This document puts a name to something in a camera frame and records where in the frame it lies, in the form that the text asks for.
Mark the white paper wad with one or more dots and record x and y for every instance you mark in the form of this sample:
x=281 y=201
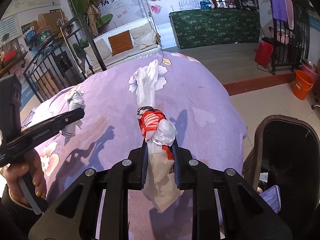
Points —
x=76 y=100

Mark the purple floral bed sheet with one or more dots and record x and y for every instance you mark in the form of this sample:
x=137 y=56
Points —
x=183 y=89

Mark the black metal bed frame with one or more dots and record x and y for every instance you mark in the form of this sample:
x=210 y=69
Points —
x=60 y=61

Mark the white plastic bag trash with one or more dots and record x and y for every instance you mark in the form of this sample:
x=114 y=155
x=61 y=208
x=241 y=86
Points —
x=159 y=132

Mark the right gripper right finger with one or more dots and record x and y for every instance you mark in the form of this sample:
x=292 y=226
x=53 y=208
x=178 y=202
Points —
x=176 y=152

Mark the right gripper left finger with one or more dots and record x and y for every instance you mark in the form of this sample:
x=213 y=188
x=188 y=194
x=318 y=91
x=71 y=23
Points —
x=145 y=161

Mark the left hand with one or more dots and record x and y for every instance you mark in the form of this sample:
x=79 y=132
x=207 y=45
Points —
x=17 y=170

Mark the orange cushion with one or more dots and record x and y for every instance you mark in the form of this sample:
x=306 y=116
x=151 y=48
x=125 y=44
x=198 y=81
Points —
x=120 y=42

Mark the black trash bin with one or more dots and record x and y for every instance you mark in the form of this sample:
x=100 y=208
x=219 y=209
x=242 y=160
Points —
x=287 y=149

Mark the white wicker swing sofa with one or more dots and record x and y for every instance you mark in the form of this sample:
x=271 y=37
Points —
x=144 y=36

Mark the red bag on floor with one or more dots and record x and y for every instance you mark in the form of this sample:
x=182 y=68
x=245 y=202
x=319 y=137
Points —
x=263 y=54

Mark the purple facial tissue pack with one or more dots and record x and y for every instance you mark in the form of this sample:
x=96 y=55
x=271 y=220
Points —
x=272 y=197

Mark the purple towel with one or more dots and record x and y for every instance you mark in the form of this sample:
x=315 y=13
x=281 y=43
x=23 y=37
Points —
x=279 y=12

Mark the black metal rack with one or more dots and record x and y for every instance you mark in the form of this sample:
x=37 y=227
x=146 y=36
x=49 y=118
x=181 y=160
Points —
x=290 y=39

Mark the orange plastic bucket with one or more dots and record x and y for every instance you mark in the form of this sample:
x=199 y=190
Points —
x=303 y=85

